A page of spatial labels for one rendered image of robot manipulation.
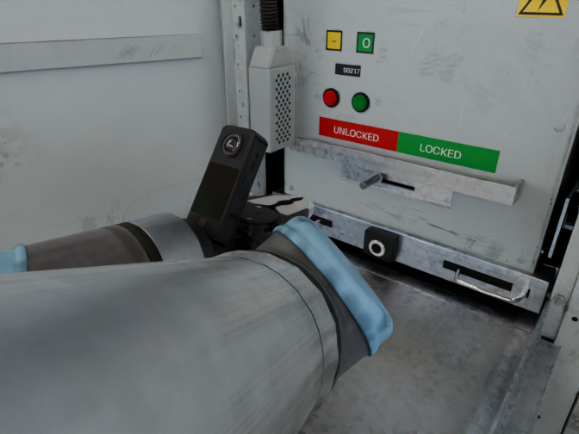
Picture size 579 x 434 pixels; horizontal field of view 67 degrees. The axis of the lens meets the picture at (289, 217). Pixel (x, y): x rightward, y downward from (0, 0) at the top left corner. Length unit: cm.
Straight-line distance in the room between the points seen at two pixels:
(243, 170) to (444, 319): 45
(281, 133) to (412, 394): 47
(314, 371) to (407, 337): 54
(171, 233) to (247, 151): 11
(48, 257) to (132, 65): 56
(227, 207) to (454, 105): 42
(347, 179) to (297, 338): 69
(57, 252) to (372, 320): 22
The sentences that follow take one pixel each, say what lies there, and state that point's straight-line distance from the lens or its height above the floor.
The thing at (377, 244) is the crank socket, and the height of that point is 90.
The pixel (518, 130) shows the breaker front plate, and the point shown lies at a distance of 70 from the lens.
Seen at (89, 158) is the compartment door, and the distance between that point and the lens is 88.
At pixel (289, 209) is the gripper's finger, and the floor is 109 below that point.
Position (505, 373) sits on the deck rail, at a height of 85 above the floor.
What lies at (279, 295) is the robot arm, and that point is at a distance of 16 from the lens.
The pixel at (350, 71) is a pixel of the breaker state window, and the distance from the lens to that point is 79.
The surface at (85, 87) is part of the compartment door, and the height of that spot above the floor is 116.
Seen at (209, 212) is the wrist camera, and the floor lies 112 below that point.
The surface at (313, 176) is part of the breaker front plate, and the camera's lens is 88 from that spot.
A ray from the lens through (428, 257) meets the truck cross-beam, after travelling 81.
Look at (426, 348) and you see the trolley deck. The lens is 70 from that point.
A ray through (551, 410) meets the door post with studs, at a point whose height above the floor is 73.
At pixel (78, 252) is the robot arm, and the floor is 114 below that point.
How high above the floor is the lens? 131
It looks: 27 degrees down
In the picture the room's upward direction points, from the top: straight up
